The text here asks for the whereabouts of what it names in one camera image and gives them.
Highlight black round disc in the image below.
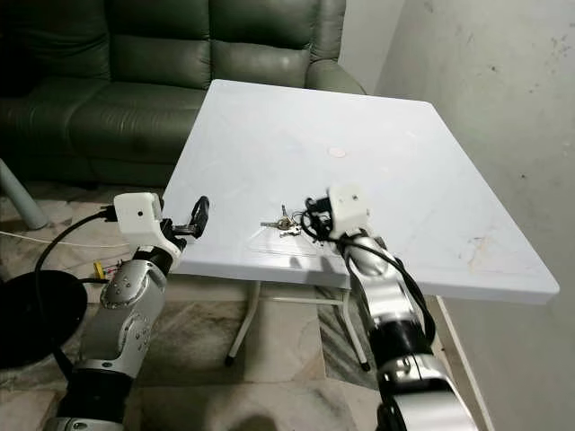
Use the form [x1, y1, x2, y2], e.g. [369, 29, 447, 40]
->
[0, 274, 66, 369]

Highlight thin white floor cable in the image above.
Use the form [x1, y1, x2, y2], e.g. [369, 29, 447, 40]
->
[0, 231, 118, 257]

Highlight grey slanted pole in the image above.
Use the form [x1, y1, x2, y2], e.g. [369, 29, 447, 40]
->
[0, 160, 49, 231]

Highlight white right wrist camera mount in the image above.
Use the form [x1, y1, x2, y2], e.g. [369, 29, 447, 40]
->
[328, 182, 372, 239]

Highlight silver keys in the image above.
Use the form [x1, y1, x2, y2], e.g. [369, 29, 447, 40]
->
[261, 206, 311, 238]

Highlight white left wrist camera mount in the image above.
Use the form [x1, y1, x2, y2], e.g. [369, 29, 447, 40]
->
[113, 191, 179, 252]

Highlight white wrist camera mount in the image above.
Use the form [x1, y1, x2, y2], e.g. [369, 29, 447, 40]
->
[328, 182, 372, 239]
[113, 191, 179, 252]

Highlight white plastic square table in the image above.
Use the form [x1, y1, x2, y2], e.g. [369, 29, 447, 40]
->
[157, 78, 561, 371]

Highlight dark green leather sofa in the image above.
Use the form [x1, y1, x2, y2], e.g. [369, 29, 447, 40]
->
[0, 0, 367, 188]

